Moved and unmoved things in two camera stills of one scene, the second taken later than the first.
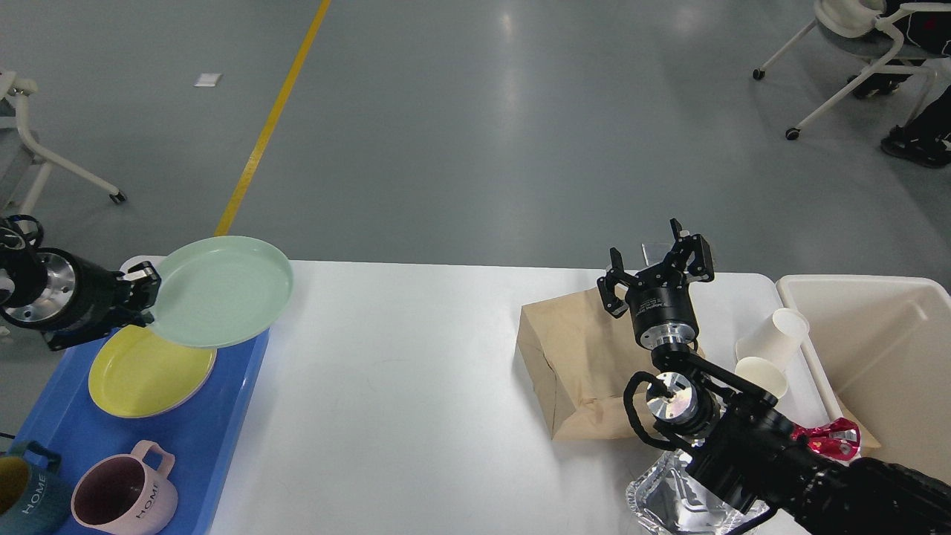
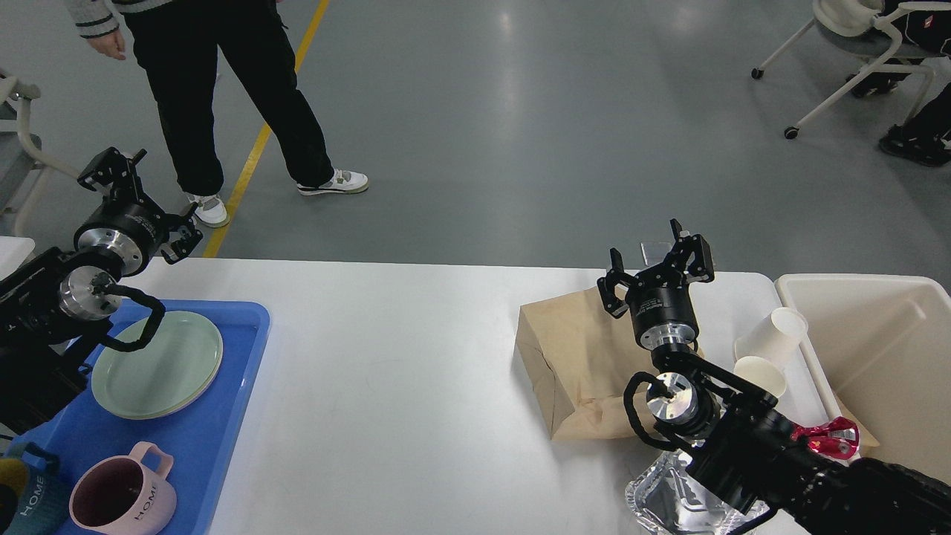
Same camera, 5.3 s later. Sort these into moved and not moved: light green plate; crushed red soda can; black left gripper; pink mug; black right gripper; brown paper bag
Moved: black left gripper; light green plate
Not moved: brown paper bag; pink mug; black right gripper; crushed red soda can
